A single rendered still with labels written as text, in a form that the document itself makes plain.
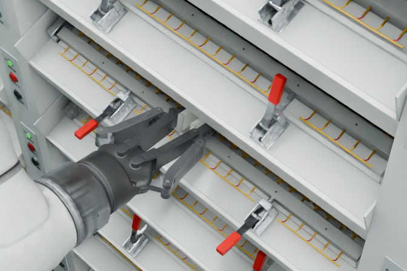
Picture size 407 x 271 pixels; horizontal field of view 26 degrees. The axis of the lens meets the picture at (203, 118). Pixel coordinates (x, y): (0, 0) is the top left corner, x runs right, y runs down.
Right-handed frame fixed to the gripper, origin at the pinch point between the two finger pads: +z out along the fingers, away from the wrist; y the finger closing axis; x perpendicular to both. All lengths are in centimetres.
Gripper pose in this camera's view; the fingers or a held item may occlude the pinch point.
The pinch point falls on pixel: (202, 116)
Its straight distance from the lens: 116.9
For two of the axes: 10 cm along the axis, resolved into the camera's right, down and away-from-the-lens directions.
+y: 7.4, 5.3, -4.2
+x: 1.3, -7.3, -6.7
